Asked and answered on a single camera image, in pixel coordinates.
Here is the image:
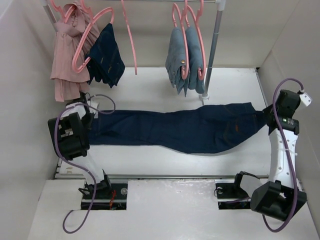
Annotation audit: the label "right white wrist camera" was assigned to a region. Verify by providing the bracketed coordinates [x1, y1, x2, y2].
[299, 92, 313, 108]

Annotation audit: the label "pink hanger jeans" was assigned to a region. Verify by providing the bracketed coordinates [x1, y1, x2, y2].
[171, 0, 189, 80]
[184, 0, 206, 80]

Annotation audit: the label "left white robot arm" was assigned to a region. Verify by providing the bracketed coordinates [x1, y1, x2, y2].
[47, 93, 112, 199]

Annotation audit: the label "pink hanger right jeans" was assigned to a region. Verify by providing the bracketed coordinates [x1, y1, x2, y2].
[184, 0, 206, 80]

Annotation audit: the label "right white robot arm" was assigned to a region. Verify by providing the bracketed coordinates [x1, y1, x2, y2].
[231, 90, 312, 222]

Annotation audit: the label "light blue jeans right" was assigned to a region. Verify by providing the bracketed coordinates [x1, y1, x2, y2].
[185, 26, 205, 94]

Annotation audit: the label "pink hanger left jeans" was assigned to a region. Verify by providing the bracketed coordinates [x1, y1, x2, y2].
[171, 0, 189, 80]

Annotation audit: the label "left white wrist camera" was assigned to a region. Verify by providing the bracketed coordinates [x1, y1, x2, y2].
[87, 100, 99, 113]

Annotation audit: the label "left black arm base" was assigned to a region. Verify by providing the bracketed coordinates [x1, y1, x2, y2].
[78, 182, 128, 211]

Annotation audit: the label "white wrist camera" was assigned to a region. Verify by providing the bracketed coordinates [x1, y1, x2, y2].
[87, 100, 99, 113]
[299, 92, 313, 108]

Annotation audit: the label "dark blue denim trousers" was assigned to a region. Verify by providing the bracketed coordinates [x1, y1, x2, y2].
[88, 102, 266, 154]

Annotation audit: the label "pink hanger with skirt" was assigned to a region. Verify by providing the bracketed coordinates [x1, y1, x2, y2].
[50, 0, 78, 26]

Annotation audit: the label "metal clothes rack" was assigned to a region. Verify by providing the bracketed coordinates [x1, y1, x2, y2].
[41, 0, 226, 102]

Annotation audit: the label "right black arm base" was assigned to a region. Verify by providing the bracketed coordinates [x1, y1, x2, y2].
[213, 182, 251, 210]

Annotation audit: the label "light blue jeans left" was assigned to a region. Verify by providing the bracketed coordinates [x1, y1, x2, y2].
[165, 29, 189, 95]

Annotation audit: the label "empty pink hanger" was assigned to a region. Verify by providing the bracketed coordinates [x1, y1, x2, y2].
[120, 0, 138, 75]

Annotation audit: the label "pink pleated skirt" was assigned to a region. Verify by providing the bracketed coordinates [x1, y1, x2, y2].
[50, 0, 91, 102]

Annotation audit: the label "light blue jeans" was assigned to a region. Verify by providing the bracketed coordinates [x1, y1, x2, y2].
[185, 26, 205, 94]
[165, 29, 189, 95]

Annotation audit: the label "pink hanger with shorts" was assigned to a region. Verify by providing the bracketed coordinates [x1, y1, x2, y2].
[71, 0, 115, 74]

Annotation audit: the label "hanging dark denim shorts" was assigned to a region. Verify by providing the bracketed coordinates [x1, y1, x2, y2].
[85, 23, 125, 88]

